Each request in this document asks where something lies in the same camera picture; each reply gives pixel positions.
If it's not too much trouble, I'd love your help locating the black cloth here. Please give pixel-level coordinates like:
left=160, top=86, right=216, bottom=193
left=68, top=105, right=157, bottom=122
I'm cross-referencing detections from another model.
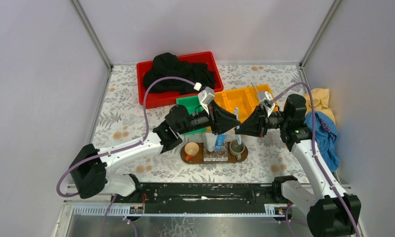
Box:
left=142, top=52, right=216, bottom=95

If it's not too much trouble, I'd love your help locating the orange cup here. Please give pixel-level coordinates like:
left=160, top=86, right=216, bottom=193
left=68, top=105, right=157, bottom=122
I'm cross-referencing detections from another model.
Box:
left=184, top=142, right=200, bottom=161

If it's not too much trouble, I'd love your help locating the yellow cloth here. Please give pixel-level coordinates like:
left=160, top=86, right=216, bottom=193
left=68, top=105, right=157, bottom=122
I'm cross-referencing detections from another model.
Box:
left=311, top=88, right=336, bottom=124

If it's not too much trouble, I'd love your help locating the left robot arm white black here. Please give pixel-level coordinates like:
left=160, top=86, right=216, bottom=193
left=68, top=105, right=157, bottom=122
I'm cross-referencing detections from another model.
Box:
left=69, top=101, right=240, bottom=203

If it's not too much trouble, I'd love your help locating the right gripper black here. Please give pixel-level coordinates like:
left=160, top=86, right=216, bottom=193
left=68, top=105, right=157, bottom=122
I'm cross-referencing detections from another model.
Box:
left=234, top=104, right=289, bottom=138

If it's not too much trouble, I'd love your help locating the brown wooden oval tray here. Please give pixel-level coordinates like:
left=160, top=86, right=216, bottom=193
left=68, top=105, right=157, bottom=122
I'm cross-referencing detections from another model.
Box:
left=180, top=142, right=249, bottom=164

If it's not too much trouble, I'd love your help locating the yellow bin with toothpaste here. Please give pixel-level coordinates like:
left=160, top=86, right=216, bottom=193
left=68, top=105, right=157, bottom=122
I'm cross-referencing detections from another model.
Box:
left=223, top=88, right=255, bottom=122

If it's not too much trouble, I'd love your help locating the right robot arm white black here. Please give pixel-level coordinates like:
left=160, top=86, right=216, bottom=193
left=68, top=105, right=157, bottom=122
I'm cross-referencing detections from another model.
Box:
left=235, top=92, right=361, bottom=237

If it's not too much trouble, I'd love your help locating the grey cup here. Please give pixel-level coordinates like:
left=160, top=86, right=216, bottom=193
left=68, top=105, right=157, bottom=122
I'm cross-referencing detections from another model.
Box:
left=229, top=140, right=246, bottom=160

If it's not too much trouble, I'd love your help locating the purple cable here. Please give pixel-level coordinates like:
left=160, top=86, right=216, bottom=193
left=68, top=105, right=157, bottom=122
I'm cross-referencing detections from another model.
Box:
left=55, top=77, right=198, bottom=237
left=270, top=81, right=362, bottom=237

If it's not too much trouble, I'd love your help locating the blue cloth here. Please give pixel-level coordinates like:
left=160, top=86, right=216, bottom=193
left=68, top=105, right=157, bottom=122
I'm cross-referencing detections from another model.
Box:
left=305, top=112, right=340, bottom=172

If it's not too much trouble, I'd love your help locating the blue toothpaste tube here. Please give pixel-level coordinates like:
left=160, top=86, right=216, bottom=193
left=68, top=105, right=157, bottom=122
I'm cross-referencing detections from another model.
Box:
left=214, top=134, right=227, bottom=152

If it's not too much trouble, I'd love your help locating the clear textured glass holder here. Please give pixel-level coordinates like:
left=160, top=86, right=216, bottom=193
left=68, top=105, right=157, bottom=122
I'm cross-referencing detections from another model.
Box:
left=203, top=144, right=229, bottom=163

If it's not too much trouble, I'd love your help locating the red plastic bin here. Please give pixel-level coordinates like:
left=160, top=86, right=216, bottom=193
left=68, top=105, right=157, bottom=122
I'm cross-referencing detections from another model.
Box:
left=136, top=51, right=224, bottom=109

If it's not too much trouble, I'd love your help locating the green plastic bin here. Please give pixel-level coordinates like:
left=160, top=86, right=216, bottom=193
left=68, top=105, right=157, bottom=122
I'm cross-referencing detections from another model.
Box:
left=170, top=95, right=206, bottom=134

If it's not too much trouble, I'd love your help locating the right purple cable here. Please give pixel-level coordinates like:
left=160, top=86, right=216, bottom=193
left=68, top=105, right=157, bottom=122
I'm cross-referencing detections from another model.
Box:
left=270, top=81, right=362, bottom=237

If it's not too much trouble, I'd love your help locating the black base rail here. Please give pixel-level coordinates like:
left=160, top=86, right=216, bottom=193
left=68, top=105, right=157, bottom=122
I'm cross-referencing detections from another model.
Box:
left=115, top=182, right=289, bottom=215

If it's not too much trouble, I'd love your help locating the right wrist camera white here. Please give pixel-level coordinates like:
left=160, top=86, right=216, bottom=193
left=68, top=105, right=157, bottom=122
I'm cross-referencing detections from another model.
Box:
left=257, top=91, right=275, bottom=117

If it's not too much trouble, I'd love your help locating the white toothpaste tube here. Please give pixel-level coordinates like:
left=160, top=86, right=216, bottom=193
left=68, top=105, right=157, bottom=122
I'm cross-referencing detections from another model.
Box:
left=205, top=132, right=217, bottom=152

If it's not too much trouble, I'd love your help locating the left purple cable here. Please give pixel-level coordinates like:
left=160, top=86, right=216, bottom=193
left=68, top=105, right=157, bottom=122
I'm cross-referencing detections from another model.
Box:
left=55, top=77, right=198, bottom=237

